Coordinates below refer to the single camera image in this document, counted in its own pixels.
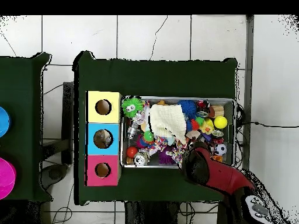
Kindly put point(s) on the cream knitted cloth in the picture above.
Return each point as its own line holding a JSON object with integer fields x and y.
{"x": 168, "y": 121}

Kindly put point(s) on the crushed red black can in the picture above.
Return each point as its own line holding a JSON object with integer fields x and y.
{"x": 203, "y": 106}

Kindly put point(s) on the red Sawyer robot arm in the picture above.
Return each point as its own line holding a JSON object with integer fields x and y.
{"x": 222, "y": 177}

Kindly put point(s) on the silver mesh bin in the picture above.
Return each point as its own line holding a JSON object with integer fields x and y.
{"x": 151, "y": 166}

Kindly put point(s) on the wooden box with three holes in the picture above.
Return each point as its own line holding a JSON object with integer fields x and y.
{"x": 92, "y": 116}

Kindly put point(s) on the green spiky toy with eyes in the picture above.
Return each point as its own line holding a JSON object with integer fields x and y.
{"x": 134, "y": 103}

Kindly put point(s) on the purple spiky toy with eyes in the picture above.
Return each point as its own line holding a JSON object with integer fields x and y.
{"x": 164, "y": 156}

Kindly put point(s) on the crushed silver can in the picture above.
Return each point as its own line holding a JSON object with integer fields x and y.
{"x": 140, "y": 158}

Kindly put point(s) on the blue spiky ball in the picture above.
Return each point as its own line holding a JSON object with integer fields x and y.
{"x": 188, "y": 107}

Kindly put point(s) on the multicolour spiky caterpillar toy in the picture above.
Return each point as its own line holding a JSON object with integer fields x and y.
{"x": 193, "y": 123}

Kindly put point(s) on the dark green table cloth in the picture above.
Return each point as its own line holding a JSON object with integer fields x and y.
{"x": 21, "y": 81}
{"x": 154, "y": 77}

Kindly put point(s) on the yellow ball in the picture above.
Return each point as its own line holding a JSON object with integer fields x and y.
{"x": 220, "y": 122}

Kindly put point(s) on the small soccer ball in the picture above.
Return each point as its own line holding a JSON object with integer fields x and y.
{"x": 220, "y": 149}

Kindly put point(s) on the blue bowl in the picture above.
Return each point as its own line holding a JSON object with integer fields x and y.
{"x": 4, "y": 122}

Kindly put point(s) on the pink bowl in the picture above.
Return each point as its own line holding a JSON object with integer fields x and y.
{"x": 7, "y": 177}

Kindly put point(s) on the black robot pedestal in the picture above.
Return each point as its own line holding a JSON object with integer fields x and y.
{"x": 151, "y": 214}

